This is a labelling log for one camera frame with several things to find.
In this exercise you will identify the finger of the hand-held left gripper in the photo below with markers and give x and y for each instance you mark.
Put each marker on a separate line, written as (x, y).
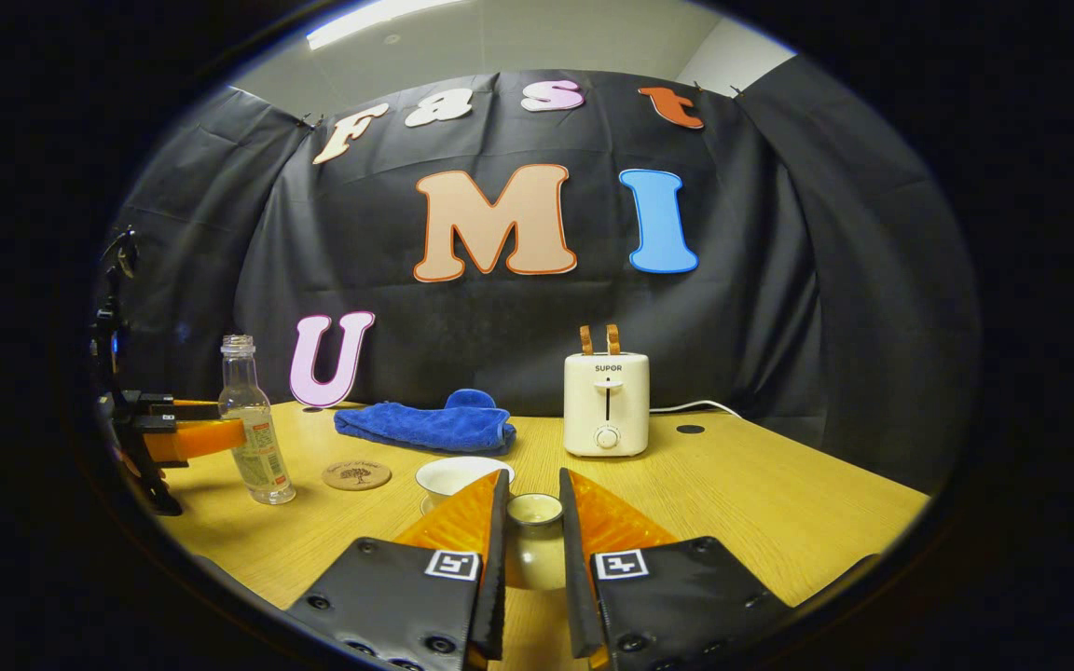
(187, 407)
(201, 438)

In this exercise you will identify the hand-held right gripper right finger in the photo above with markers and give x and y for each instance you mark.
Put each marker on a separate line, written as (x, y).
(576, 578)

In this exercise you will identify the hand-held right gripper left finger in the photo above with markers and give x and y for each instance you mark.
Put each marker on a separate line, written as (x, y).
(495, 578)

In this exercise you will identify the pale green teacup lid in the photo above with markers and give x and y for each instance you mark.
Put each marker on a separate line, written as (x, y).
(535, 550)

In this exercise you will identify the clear plastic water bottle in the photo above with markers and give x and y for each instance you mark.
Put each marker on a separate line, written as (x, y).
(248, 391)

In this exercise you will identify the pale green teacup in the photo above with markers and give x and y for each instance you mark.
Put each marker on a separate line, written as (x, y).
(448, 475)

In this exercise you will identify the round wooden coaster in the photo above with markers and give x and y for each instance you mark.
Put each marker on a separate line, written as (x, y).
(356, 474)

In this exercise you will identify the pale green saucer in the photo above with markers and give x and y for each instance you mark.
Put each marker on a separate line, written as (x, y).
(429, 507)

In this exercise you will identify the black tripod stand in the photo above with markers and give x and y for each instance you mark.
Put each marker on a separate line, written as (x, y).
(111, 317)

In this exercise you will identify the blue towel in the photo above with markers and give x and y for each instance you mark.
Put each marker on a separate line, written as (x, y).
(430, 427)

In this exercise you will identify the white toaster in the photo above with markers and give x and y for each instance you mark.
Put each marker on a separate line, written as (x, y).
(606, 401)

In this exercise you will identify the brown toast slice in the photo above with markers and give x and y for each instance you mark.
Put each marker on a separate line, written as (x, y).
(585, 340)
(612, 339)

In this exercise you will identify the black backdrop cloth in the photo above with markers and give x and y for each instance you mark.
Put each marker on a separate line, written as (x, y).
(500, 326)

